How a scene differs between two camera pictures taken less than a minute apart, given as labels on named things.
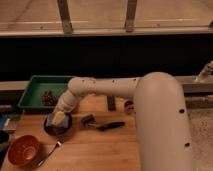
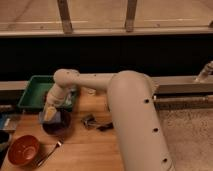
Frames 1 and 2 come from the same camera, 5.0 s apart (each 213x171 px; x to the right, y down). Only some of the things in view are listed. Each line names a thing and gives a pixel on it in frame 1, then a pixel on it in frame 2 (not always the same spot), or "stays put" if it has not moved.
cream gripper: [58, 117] to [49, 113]
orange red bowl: [25, 150] stays put
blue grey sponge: [61, 124] to [56, 118]
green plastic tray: [38, 84] stays put
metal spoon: [59, 143] stays put
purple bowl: [57, 131] stays put
